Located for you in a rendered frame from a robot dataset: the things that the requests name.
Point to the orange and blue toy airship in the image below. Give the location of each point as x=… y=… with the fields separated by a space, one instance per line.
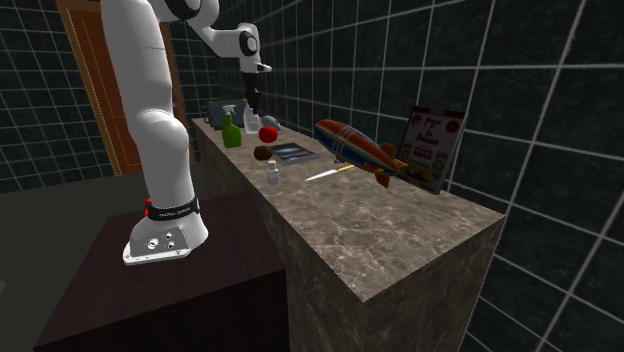
x=356 y=148

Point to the small white bottle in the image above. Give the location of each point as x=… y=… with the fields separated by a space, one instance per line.
x=273 y=174

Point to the dark flat book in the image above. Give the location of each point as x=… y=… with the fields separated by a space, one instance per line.
x=294 y=153

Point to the clear glass bottle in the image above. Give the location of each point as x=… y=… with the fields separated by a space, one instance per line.
x=252 y=124

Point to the grey computer mouse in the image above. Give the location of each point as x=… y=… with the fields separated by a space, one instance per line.
x=271 y=122

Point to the red apple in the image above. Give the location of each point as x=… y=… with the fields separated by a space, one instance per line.
x=268 y=134

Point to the dark robot stand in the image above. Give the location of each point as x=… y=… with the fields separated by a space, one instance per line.
x=185 y=292

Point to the brown wooden door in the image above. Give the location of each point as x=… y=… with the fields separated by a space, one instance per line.
x=102 y=92

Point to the red and white cookbook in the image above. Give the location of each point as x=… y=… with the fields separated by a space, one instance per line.
x=431 y=146

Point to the brown round fruit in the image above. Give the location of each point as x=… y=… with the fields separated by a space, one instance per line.
x=263 y=152

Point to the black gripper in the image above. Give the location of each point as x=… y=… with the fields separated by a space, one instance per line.
x=251 y=88

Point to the green spray bottle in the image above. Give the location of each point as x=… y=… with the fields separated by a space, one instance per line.
x=231 y=134

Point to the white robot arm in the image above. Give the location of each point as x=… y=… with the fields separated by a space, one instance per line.
x=156 y=136

